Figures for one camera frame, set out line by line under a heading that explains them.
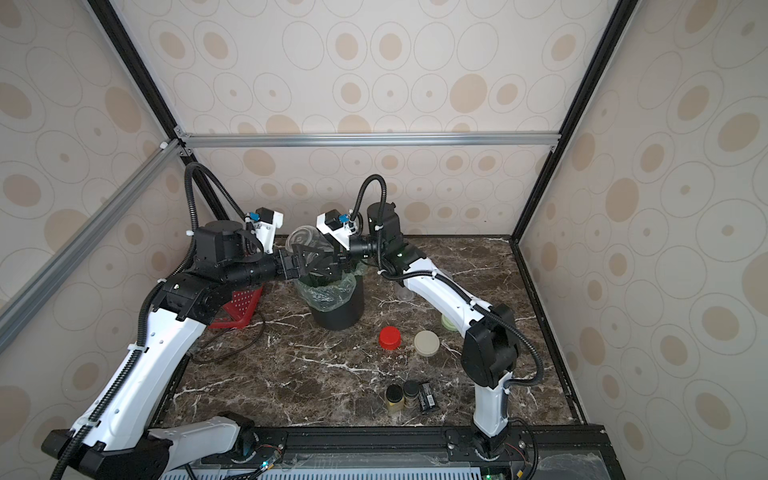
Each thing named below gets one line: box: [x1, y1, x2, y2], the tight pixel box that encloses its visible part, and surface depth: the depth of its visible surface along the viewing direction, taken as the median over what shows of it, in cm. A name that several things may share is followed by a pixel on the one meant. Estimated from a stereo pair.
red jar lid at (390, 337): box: [379, 326, 401, 351], surface depth 93 cm
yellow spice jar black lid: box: [386, 384, 404, 403], surface depth 75 cm
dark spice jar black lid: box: [403, 380, 420, 397], surface depth 75 cm
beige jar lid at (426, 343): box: [414, 330, 440, 357], surface depth 92 cm
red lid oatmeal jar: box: [395, 286, 414, 302], surface depth 105 cm
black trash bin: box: [295, 264, 365, 330], surface depth 78 cm
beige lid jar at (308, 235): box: [286, 225, 335, 252], surface depth 65 cm
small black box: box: [420, 382, 435, 411], surface depth 82 cm
